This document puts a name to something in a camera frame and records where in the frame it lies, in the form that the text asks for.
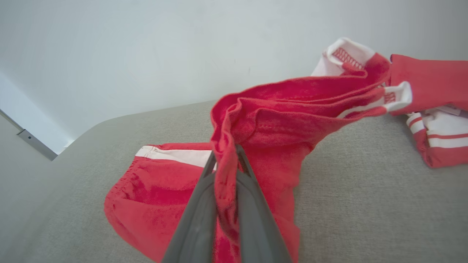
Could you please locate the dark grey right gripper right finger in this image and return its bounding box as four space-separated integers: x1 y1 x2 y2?
235 144 293 263

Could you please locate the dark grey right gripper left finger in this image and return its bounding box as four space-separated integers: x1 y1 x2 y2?
161 150 217 263

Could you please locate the red jersey with white sleeves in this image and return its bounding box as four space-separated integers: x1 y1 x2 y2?
389 54 468 168

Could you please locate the grey metal frame bar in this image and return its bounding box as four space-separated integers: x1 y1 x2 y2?
0 108 59 161

